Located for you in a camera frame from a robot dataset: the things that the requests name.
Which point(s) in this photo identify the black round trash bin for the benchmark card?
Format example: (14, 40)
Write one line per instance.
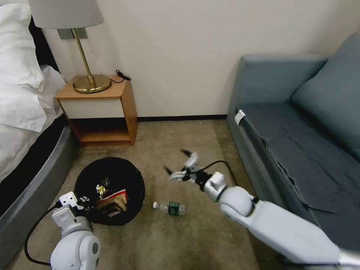
(132, 180)

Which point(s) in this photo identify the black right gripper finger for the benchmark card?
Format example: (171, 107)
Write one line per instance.
(191, 161)
(177, 176)

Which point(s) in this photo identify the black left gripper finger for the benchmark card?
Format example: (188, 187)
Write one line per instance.
(87, 208)
(84, 199)

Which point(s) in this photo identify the white duvet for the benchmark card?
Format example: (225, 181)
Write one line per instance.
(19, 112)

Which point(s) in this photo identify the white sofa tag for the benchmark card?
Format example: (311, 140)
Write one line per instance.
(240, 117)

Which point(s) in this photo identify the blue grey sofa cushion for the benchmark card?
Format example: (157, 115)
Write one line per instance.
(332, 107)

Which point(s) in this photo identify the grey bed base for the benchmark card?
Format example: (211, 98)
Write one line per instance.
(31, 180)

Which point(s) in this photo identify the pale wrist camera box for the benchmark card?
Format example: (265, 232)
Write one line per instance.
(68, 199)

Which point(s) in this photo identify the blue grey sofa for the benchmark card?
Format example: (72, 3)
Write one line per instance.
(292, 157)

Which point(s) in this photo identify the brass lamp grey shade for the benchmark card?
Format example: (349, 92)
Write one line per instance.
(66, 12)

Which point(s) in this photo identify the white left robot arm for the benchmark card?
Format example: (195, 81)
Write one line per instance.
(73, 249)

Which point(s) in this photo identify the black baseboard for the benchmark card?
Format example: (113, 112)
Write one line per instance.
(182, 118)

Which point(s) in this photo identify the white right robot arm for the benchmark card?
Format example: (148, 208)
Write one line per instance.
(281, 227)

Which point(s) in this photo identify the red brown paper package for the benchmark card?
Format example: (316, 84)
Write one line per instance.
(116, 200)

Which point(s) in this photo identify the gold foil wrapper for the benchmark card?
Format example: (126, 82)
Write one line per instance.
(100, 190)

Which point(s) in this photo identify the wooden nightstand white drawer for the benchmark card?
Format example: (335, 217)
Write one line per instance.
(95, 108)

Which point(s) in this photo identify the clear plastic bottle green label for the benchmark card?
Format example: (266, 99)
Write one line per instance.
(173, 208)

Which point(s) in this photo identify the white pillow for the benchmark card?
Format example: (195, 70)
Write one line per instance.
(17, 42)

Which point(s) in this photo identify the black headboard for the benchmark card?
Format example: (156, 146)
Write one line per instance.
(45, 50)

